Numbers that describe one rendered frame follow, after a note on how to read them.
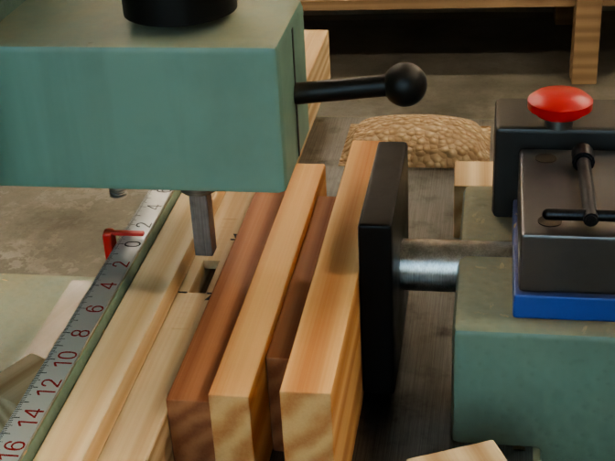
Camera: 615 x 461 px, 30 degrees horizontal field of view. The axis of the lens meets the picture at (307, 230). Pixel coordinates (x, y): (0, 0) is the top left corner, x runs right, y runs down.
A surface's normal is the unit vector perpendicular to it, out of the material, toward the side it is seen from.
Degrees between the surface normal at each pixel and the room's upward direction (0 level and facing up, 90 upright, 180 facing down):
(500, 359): 90
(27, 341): 0
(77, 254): 0
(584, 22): 90
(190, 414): 90
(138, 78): 90
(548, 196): 0
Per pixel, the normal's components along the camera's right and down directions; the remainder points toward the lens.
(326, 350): -0.05, -0.88
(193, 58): -0.15, 0.47
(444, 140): 0.00, -0.57
